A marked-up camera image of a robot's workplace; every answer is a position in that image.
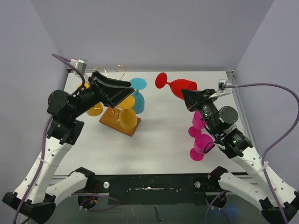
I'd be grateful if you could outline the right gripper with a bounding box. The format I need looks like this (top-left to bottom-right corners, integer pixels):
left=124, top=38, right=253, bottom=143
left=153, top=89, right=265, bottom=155
left=181, top=88, right=220, bottom=135

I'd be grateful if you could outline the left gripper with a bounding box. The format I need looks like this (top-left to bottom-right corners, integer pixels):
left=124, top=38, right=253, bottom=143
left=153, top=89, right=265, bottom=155
left=71, top=70, right=135, bottom=118

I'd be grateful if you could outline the red wine glass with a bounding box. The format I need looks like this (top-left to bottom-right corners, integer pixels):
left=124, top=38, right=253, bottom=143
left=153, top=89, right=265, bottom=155
left=155, top=72, right=198, bottom=100

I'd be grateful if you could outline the blue wine glass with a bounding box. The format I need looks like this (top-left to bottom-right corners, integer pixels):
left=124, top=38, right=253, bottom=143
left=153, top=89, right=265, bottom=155
left=130, top=77, right=147, bottom=114

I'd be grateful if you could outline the yellow wine glass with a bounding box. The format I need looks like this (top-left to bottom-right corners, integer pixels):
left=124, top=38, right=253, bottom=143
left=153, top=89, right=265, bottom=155
left=77, top=83, right=104, bottom=117

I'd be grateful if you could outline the orange wine glass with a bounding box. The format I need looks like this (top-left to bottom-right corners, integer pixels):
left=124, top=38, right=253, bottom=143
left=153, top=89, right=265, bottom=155
left=118, top=95, right=137, bottom=130

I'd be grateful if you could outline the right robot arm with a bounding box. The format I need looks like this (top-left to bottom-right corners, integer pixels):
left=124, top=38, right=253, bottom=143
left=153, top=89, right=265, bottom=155
left=181, top=89, right=299, bottom=224

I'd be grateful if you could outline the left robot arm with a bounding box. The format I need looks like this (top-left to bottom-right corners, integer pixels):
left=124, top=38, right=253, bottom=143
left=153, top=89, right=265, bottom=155
left=2, top=71, right=135, bottom=224

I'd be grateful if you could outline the pink wine glass rear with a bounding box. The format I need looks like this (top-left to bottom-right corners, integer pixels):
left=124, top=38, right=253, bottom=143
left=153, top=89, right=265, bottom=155
left=188, top=112, right=204, bottom=138

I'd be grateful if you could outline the pink wine glass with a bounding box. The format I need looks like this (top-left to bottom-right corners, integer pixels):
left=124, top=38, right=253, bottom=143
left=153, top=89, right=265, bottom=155
left=189, top=133, right=214, bottom=161
left=188, top=112, right=204, bottom=138

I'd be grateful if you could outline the pink wine glass front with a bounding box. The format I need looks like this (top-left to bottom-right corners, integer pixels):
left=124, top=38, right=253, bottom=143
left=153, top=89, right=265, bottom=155
left=189, top=133, right=214, bottom=161

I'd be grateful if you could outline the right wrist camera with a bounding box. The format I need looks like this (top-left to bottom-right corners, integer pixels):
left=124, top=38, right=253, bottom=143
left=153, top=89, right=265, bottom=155
left=209, top=80, right=232, bottom=98

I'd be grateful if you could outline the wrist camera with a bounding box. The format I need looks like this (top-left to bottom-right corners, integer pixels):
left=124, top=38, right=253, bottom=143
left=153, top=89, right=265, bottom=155
left=70, top=58, right=88, bottom=76
left=209, top=80, right=232, bottom=98

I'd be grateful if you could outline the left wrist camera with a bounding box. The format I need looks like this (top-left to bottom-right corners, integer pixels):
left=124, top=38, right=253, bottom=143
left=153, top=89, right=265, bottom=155
left=70, top=58, right=88, bottom=76

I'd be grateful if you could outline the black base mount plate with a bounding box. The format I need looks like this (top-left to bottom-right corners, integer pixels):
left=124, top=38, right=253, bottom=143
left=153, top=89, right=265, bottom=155
left=81, top=173, right=222, bottom=205

